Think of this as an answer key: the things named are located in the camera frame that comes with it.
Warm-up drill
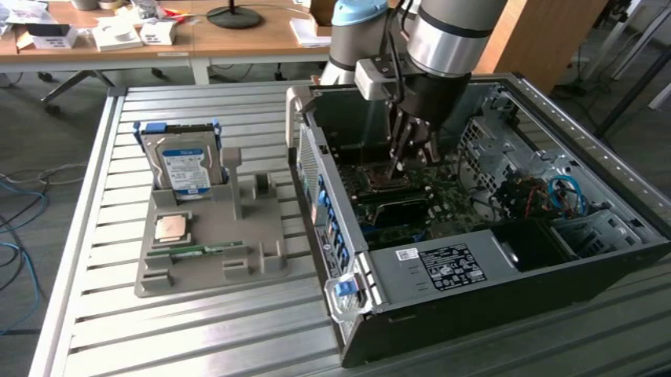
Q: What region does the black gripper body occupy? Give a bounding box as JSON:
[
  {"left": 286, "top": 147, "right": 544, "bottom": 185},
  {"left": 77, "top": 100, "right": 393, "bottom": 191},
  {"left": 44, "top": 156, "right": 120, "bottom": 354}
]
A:
[{"left": 394, "top": 72, "right": 472, "bottom": 129}]

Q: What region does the CPU socket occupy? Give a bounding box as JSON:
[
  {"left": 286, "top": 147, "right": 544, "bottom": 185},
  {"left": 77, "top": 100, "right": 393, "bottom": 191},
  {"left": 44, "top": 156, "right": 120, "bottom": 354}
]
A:
[{"left": 354, "top": 161, "right": 414, "bottom": 193}]

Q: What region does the perforated metal drive cage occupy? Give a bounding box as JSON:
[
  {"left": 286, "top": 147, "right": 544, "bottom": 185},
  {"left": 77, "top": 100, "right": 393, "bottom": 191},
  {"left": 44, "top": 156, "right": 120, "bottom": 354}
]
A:
[{"left": 456, "top": 115, "right": 528, "bottom": 185}]

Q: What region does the green motherboard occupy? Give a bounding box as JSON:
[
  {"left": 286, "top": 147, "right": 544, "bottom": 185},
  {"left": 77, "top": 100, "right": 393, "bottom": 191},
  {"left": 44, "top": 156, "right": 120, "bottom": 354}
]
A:
[{"left": 334, "top": 143, "right": 501, "bottom": 251}]

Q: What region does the white booklet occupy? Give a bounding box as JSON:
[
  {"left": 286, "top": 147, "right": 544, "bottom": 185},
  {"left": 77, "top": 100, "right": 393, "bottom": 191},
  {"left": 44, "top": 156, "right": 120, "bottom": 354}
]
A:
[{"left": 289, "top": 17, "right": 332, "bottom": 49}]

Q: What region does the wooden cabinet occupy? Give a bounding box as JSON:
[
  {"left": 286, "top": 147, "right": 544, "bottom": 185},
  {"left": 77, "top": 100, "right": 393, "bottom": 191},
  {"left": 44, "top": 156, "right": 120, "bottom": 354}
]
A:
[{"left": 470, "top": 0, "right": 612, "bottom": 95}]

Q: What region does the cardboard box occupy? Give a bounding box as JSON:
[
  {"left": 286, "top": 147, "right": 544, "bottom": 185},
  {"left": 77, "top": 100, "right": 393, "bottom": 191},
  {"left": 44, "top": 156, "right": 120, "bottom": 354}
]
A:
[{"left": 308, "top": 0, "right": 336, "bottom": 27}]

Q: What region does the grey power supply unit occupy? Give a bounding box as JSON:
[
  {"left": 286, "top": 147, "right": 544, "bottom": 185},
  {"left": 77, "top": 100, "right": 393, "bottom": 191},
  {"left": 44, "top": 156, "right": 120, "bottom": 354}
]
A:
[{"left": 365, "top": 229, "right": 520, "bottom": 306}]

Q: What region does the wooden desk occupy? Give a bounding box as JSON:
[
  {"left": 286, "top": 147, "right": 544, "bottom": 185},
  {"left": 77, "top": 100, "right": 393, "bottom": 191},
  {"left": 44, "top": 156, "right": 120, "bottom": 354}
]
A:
[
  {"left": 0, "top": 0, "right": 194, "bottom": 115},
  {"left": 190, "top": 0, "right": 481, "bottom": 86}
]

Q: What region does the blue case latch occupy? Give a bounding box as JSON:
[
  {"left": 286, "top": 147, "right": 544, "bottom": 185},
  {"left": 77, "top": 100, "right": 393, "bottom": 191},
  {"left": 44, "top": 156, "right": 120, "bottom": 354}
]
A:
[{"left": 333, "top": 279, "right": 364, "bottom": 298}]

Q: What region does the metal disk bay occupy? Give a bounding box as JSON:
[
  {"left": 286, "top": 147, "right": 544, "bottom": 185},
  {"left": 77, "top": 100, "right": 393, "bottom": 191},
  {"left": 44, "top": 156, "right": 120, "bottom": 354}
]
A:
[{"left": 549, "top": 210, "right": 653, "bottom": 258}]

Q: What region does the grey parts rack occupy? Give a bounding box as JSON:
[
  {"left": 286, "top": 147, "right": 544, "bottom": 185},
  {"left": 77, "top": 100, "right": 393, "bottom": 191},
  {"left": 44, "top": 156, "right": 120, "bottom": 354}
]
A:
[{"left": 134, "top": 147, "right": 288, "bottom": 299}]

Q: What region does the hard disk with blue carrier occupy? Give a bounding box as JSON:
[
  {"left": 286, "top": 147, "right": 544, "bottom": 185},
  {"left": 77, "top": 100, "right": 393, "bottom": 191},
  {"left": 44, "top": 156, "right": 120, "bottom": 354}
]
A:
[{"left": 132, "top": 120, "right": 232, "bottom": 201}]

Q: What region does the black lamp base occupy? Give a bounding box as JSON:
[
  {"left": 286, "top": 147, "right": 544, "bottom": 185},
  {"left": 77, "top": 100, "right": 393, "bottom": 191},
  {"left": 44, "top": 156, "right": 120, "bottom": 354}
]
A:
[{"left": 205, "top": 0, "right": 264, "bottom": 31}]

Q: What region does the black PC case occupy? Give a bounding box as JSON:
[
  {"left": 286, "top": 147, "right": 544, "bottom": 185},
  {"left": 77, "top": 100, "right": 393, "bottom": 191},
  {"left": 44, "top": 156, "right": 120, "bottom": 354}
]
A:
[{"left": 285, "top": 72, "right": 671, "bottom": 370}]

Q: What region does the CPU chip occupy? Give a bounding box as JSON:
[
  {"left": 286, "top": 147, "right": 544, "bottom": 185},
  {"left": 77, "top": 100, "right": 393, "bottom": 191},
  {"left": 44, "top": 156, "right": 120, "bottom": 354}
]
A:
[{"left": 154, "top": 216, "right": 188, "bottom": 243}]

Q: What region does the small white labelled box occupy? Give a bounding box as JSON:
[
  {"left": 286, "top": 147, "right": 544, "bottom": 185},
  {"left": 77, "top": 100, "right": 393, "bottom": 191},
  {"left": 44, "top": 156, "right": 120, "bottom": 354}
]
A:
[{"left": 140, "top": 20, "right": 178, "bottom": 46}]

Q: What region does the white box with tape roll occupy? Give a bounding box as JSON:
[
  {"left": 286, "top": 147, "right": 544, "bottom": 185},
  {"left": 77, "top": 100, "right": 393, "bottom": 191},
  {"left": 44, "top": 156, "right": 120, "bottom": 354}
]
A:
[{"left": 92, "top": 18, "right": 144, "bottom": 53}]

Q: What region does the white box black inside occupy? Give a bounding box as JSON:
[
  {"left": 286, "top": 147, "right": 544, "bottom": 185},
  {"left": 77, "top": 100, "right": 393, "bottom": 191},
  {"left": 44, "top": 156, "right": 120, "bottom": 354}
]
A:
[{"left": 23, "top": 23, "right": 80, "bottom": 50}]

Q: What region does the paper pile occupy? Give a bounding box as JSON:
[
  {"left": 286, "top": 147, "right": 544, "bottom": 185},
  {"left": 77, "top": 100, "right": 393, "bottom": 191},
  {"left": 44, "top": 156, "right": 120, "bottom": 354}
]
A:
[{"left": 0, "top": 0, "right": 56, "bottom": 27}]

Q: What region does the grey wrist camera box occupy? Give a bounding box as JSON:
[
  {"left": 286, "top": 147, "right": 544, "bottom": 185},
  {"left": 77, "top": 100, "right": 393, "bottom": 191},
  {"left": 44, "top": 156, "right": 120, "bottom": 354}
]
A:
[{"left": 354, "top": 54, "right": 414, "bottom": 101}]

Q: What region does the black camera cable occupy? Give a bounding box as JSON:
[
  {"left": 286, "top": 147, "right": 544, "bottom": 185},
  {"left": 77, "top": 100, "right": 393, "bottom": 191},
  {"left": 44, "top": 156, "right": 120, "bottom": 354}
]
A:
[{"left": 384, "top": 0, "right": 420, "bottom": 103}]

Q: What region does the red wire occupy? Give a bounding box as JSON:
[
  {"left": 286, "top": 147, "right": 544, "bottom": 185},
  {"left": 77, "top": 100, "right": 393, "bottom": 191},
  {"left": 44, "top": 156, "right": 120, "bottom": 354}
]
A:
[{"left": 526, "top": 184, "right": 550, "bottom": 219}]

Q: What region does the blue wire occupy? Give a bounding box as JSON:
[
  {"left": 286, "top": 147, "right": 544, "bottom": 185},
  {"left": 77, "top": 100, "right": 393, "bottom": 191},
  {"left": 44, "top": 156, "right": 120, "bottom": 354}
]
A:
[{"left": 546, "top": 175, "right": 589, "bottom": 218}]

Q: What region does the black metal post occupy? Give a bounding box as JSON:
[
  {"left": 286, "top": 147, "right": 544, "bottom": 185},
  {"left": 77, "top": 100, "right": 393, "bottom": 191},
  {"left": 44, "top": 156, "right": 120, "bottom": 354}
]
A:
[{"left": 596, "top": 0, "right": 671, "bottom": 138}]

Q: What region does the white floor cable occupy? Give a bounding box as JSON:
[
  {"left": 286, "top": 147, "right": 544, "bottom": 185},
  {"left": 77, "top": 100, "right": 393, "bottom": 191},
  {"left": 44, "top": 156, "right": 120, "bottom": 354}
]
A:
[{"left": 0, "top": 163, "right": 89, "bottom": 186}]

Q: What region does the blue floor cable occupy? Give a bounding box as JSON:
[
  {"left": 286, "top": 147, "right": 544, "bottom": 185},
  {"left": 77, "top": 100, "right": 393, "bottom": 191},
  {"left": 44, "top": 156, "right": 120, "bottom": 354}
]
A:
[{"left": 0, "top": 178, "right": 52, "bottom": 337}]

